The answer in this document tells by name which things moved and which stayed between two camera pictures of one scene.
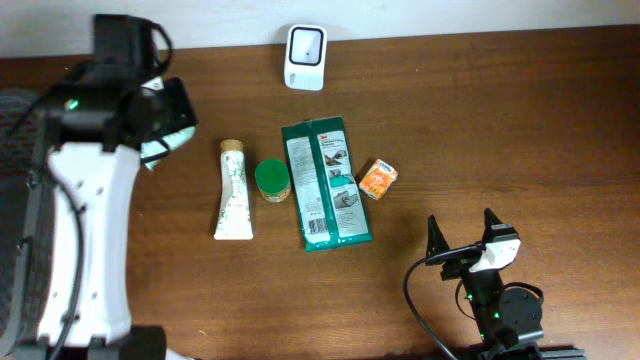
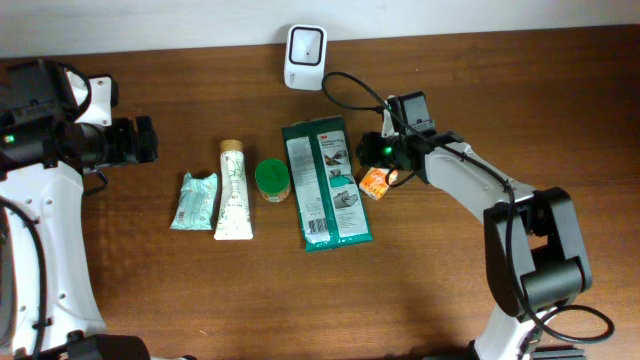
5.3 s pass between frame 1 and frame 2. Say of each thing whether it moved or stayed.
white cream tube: stayed
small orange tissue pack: stayed
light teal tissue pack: moved
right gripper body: moved
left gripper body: moved
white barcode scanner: stayed
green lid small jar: stayed
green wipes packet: stayed
